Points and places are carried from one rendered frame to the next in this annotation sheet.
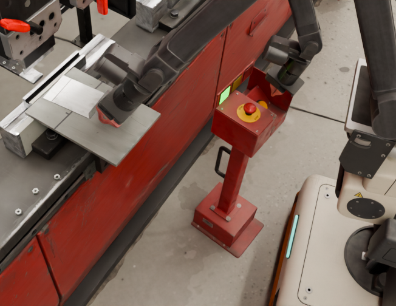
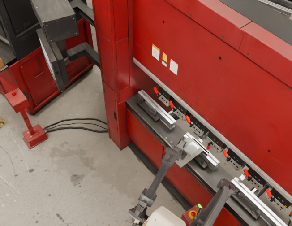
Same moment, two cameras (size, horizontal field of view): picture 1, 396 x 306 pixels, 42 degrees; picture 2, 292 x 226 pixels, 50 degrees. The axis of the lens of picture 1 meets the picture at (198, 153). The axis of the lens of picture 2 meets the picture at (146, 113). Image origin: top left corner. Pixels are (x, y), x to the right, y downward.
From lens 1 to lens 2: 2.07 m
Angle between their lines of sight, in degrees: 60
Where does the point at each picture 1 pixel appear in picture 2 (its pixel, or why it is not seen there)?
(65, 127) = not seen: hidden behind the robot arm
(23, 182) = (174, 140)
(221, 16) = not seen: hidden behind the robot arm
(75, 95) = (191, 148)
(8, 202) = (169, 136)
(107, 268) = (175, 195)
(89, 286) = (169, 188)
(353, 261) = not seen: outside the picture
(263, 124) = (186, 218)
